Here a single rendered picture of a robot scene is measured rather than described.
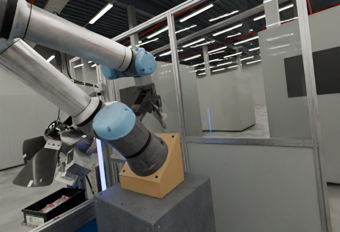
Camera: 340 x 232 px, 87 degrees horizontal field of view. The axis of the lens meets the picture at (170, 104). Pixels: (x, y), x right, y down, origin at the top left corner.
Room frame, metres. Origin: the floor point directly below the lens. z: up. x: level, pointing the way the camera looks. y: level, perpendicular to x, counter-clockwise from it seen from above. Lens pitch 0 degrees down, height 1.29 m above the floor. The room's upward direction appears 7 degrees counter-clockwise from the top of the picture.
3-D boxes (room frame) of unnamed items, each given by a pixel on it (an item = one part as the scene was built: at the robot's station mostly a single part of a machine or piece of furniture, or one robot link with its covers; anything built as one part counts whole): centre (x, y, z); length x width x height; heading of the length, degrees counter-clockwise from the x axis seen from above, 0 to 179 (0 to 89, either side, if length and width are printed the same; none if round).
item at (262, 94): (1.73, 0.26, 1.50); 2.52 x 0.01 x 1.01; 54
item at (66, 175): (1.17, 0.71, 0.91); 0.12 x 0.08 x 0.12; 144
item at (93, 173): (1.55, 0.67, 0.73); 0.15 x 0.09 x 0.22; 144
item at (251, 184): (1.73, 0.26, 0.50); 2.59 x 0.03 x 0.91; 54
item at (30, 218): (0.89, 0.63, 0.85); 0.22 x 0.17 x 0.07; 160
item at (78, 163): (1.15, 0.63, 0.98); 0.20 x 0.16 x 0.20; 144
